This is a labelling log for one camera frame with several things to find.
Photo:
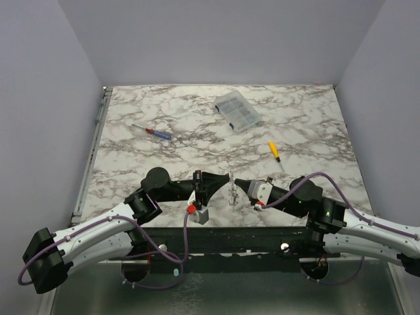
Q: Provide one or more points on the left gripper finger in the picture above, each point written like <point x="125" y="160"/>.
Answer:
<point x="208" y="191"/>
<point x="214" y="180"/>

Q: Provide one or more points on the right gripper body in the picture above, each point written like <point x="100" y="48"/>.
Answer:
<point x="275" y="192"/>

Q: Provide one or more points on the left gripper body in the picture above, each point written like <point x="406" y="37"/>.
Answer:
<point x="197" y="186"/>

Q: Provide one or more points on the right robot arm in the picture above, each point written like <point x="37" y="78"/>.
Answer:
<point x="339" y="227"/>

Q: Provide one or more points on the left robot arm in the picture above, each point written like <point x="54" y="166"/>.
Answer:
<point x="52" y="256"/>

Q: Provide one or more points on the yellow screwdriver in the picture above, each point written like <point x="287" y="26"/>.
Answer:
<point x="276" y="155"/>

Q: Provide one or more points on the blue red screwdriver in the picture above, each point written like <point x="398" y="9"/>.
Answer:
<point x="155" y="133"/>

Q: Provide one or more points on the clear plastic screw box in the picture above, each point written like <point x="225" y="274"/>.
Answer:
<point x="237" y="111"/>

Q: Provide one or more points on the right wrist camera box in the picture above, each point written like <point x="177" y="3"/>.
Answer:
<point x="260" y="193"/>

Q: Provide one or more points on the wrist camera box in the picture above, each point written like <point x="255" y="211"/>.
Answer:
<point x="260" y="193"/>
<point x="199" y="216"/>

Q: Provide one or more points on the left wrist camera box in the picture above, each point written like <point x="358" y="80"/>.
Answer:
<point x="199" y="216"/>

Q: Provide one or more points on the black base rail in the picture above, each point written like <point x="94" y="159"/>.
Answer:
<point x="243" y="249"/>

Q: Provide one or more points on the aluminium frame rail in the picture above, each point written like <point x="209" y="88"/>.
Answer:
<point x="98" y="128"/>

